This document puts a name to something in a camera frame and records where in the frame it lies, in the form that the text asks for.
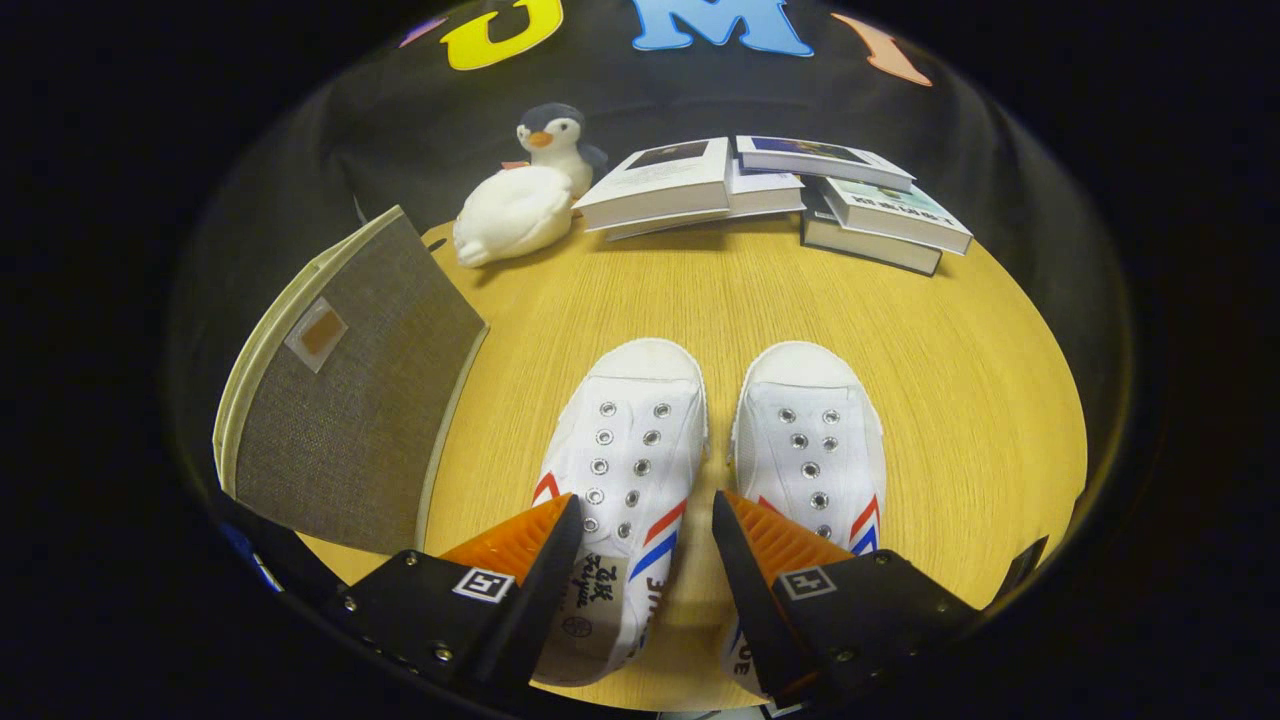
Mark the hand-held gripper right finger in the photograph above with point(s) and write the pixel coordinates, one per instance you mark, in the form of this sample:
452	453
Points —
750	590

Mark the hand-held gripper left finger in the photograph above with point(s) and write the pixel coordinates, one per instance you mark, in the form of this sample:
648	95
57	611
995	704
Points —
530	600

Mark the white canvas shoe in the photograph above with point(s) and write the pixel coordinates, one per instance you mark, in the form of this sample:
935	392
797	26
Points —
630	430
810	440

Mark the grey fabric storage box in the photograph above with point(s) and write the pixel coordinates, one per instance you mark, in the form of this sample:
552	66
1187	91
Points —
350	420

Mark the dark grey book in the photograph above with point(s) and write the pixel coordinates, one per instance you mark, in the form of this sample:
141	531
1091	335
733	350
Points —
860	245

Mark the white plush toy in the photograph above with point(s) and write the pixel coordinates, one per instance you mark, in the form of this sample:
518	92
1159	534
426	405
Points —
510	215

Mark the plain white book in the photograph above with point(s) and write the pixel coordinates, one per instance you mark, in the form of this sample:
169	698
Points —
765	192

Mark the book with teal cover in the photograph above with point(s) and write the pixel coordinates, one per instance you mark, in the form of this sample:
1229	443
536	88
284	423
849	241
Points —
895	210

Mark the book with blue cover picture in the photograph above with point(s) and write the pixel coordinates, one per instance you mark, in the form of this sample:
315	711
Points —
820	158

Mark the penguin plush toy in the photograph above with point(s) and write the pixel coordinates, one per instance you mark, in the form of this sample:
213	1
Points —
560	135

